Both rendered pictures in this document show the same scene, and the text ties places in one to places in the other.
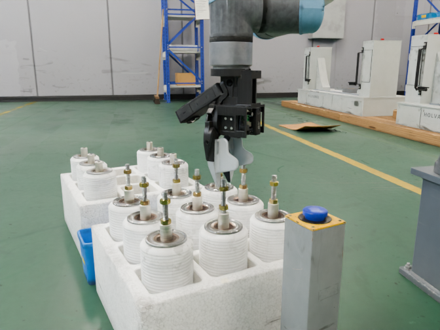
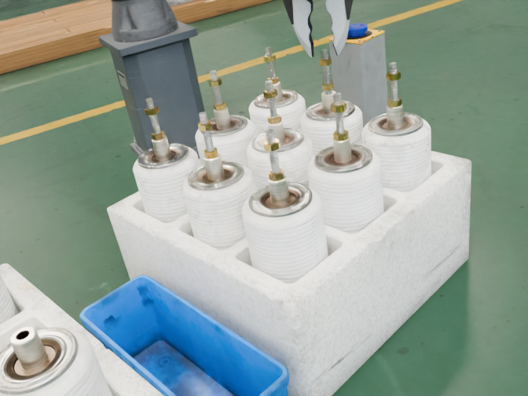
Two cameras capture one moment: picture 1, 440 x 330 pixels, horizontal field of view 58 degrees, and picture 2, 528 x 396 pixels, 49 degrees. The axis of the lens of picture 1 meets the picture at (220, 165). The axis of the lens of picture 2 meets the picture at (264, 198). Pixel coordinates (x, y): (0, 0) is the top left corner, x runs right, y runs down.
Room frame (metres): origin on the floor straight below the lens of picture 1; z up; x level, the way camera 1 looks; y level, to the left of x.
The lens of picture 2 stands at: (1.02, 0.78, 0.59)
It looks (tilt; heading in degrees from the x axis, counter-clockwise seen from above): 30 degrees down; 259
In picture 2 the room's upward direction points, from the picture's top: 10 degrees counter-clockwise
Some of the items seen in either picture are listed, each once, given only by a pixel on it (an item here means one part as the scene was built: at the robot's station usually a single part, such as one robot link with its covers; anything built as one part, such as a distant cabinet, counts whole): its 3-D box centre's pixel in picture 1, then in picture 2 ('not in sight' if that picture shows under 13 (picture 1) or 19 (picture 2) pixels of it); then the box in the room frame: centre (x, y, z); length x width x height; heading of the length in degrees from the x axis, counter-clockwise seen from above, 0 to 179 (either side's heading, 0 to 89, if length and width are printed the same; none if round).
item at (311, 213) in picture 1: (315, 215); (356, 31); (0.61, -0.15, 0.32); 0.04 x 0.04 x 0.02
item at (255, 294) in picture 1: (198, 274); (291, 234); (0.83, 0.05, 0.09); 0.39 x 0.39 x 0.18; 28
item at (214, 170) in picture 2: (176, 188); (214, 166); (0.94, 0.11, 0.26); 0.02 x 0.02 x 0.03
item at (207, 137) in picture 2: (176, 173); (208, 140); (0.94, 0.11, 0.30); 0.01 x 0.01 x 0.08
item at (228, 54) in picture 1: (231, 56); not in sight; (0.72, -0.02, 0.57); 0.08 x 0.08 x 0.05
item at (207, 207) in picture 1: (197, 208); (277, 141); (0.83, 0.05, 0.25); 0.08 x 0.08 x 0.01
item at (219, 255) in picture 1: (223, 269); (335, 163); (0.73, -0.01, 0.16); 0.10 x 0.10 x 0.18
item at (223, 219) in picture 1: (223, 220); (329, 103); (0.73, -0.01, 0.26); 0.02 x 0.02 x 0.03
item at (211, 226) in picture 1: (223, 226); (330, 111); (0.73, -0.01, 0.25); 0.08 x 0.08 x 0.01
